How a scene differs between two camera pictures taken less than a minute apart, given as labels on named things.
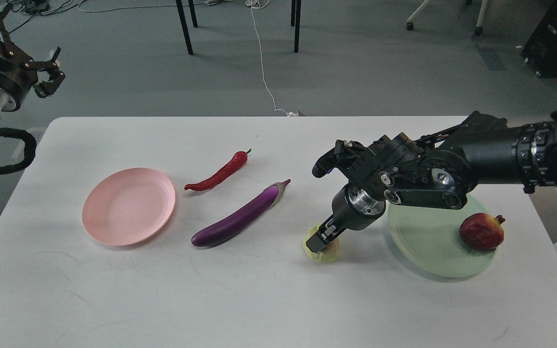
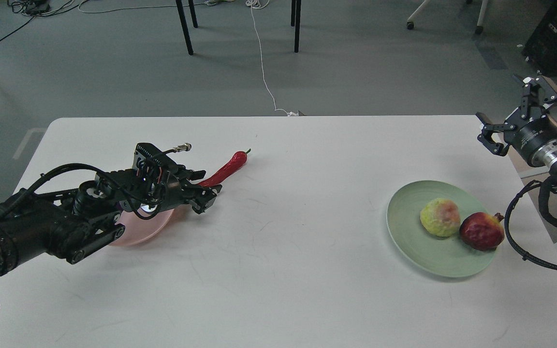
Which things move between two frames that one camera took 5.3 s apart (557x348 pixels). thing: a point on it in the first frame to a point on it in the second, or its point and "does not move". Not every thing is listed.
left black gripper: (5, 69) to (156, 181)
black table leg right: (296, 17) does not move
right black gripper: (355, 210) to (539, 94)
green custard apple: (329, 253) to (441, 216)
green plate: (429, 239) does not move
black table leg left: (183, 24) does not move
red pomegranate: (482, 231) does not move
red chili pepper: (239, 159) does not move
